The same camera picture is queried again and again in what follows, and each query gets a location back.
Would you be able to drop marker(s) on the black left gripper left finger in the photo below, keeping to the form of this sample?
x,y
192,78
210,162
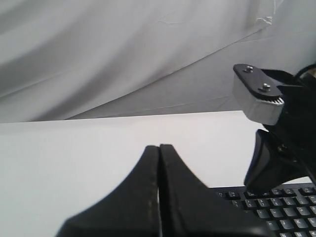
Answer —
x,y
130,210

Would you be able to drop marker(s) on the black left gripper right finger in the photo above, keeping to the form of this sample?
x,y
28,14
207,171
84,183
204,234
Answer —
x,y
188,208

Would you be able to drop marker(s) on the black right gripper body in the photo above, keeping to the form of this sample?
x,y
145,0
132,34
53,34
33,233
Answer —
x,y
296,126

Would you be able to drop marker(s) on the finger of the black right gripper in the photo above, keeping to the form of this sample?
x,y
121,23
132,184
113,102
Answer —
x,y
269,167

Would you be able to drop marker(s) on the black acer keyboard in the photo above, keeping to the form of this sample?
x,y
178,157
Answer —
x,y
289,210

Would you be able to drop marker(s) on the white backdrop cloth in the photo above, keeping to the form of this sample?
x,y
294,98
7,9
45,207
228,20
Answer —
x,y
83,59

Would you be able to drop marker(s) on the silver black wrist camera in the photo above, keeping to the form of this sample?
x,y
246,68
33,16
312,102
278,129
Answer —
x,y
257,95

